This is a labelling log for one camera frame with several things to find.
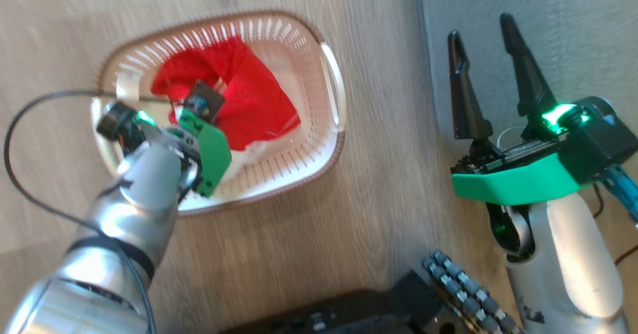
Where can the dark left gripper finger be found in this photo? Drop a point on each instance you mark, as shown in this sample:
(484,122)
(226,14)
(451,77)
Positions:
(204,99)

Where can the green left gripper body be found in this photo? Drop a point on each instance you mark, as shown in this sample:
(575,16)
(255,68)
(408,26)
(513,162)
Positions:
(214,157)

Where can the red cloth garment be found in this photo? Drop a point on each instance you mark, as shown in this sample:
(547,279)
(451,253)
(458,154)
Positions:
(254,104)

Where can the white plastic laundry basket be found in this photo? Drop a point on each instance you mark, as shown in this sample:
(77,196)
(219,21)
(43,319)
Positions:
(299,154)

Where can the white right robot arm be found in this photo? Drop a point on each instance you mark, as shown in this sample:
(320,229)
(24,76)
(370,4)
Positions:
(568,254)

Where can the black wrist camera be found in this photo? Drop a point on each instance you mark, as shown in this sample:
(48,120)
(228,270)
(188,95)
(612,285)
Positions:
(117,122)
(600,139)

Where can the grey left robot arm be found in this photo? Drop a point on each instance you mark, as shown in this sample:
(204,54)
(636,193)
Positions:
(139,194)

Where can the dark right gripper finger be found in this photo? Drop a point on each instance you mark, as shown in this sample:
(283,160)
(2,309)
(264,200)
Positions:
(466,99)
(528,75)

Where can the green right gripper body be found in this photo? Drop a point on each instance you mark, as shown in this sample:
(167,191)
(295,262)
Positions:
(518,187)

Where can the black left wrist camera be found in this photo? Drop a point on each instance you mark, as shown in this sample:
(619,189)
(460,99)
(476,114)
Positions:
(117,122)

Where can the grey roller wheel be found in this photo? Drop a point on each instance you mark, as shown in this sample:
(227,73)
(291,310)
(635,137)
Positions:
(463,289)

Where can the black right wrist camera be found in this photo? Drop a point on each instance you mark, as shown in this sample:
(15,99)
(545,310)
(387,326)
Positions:
(600,139)

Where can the grey fabric sofa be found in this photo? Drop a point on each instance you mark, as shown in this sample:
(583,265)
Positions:
(573,25)

